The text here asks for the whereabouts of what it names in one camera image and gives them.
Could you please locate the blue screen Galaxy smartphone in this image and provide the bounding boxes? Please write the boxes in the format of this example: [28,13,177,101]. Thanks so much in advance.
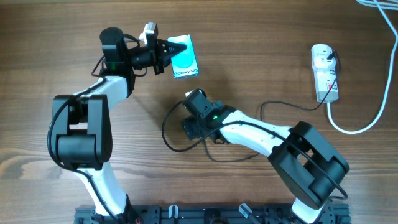
[167,34,199,79]

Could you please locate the black USB charger cable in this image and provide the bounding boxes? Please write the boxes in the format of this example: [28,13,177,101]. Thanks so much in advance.
[203,49,341,164]

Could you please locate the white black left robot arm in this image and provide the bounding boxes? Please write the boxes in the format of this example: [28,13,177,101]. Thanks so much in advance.
[47,22,194,223]

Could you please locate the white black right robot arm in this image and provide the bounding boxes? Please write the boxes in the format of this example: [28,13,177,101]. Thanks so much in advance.
[182,88,349,223]

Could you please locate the white power strip socket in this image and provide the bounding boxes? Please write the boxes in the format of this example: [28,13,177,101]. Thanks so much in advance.
[311,44,339,103]

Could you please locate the white power strip cord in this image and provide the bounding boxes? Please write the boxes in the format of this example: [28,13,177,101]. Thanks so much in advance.
[326,0,398,135]

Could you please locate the white cables at corner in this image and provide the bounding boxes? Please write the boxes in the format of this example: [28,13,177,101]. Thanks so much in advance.
[356,0,398,12]

